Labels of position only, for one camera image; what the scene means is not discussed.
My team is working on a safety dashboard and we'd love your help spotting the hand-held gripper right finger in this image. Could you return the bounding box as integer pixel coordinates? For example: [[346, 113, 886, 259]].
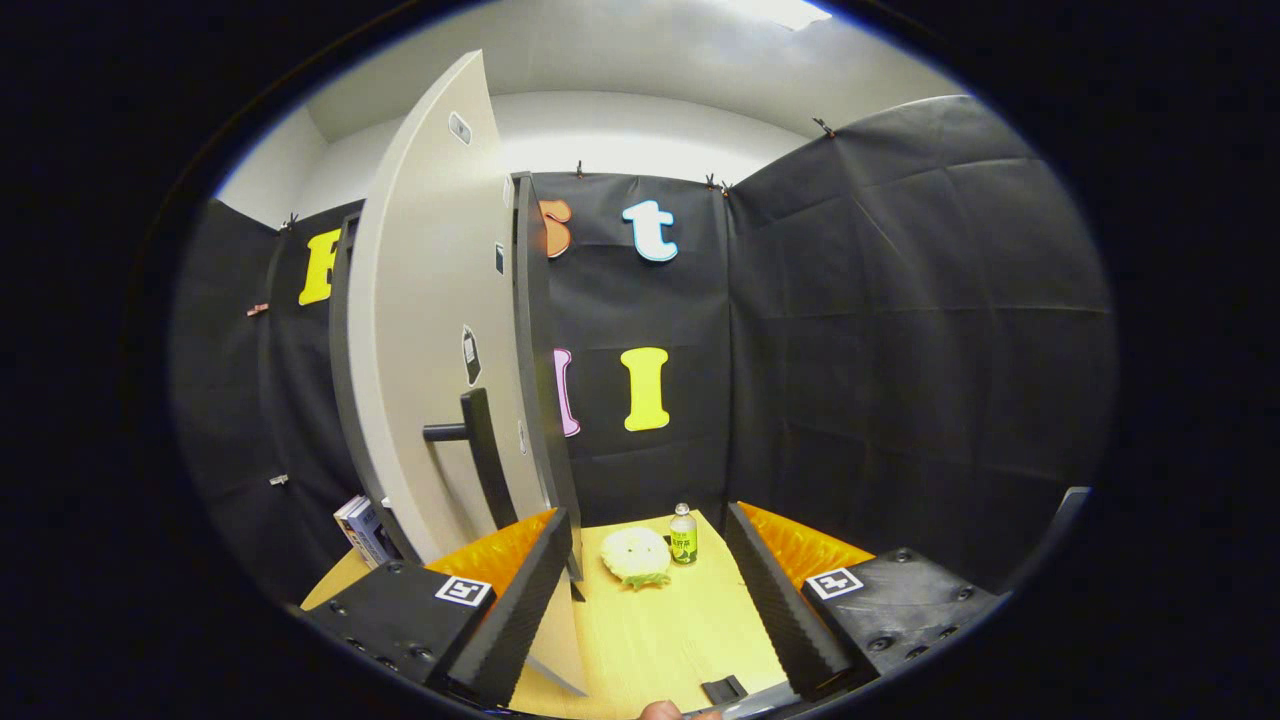
[[722, 501, 1006, 701]]

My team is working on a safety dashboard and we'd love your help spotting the grey shoe cabinet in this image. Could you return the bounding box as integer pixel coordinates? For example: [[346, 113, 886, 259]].
[[328, 170, 586, 581]]

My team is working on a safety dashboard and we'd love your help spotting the black backdrop cloth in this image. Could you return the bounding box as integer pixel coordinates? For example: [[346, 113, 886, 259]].
[[170, 95, 1119, 601]]

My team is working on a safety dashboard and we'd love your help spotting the beige shoe cabinet door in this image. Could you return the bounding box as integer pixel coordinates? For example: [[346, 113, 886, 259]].
[[345, 50, 591, 698]]

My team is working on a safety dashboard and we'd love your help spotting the yellow plush toy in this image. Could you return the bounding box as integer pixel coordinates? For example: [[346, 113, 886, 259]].
[[600, 527, 673, 591]]

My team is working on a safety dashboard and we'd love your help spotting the green label bottle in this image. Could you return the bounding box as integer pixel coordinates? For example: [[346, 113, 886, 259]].
[[669, 503, 699, 567]]

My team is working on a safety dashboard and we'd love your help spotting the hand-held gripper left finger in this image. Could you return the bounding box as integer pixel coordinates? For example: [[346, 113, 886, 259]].
[[300, 507, 573, 709]]

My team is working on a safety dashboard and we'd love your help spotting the black door handle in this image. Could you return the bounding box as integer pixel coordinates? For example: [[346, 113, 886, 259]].
[[423, 388, 519, 531]]

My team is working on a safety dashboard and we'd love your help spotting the long ceiling light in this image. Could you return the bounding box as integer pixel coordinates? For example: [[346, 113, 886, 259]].
[[730, 0, 833, 31]]

